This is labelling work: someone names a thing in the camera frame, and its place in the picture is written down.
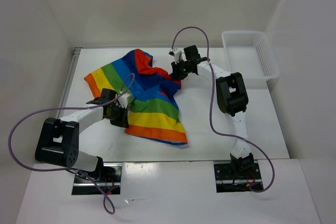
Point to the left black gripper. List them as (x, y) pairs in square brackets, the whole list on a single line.
[(123, 121)]

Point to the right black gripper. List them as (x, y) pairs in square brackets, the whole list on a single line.
[(176, 75)]

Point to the rainbow striped shorts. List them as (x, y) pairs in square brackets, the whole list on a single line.
[(154, 113)]

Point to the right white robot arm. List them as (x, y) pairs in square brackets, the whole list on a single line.
[(229, 90)]

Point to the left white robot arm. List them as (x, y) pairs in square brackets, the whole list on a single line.
[(59, 138)]

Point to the white plastic basket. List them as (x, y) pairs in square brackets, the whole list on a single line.
[(250, 53)]

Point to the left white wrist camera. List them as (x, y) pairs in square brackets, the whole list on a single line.
[(125, 100)]

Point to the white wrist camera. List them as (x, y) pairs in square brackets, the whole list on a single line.
[(177, 54), (125, 100)]

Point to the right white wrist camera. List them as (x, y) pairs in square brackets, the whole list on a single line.
[(177, 54)]

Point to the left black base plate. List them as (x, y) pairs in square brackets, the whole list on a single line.
[(109, 182)]

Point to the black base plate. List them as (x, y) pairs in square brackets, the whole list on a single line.
[(228, 182), (109, 182)]

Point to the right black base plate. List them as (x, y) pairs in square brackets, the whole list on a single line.
[(228, 182)]

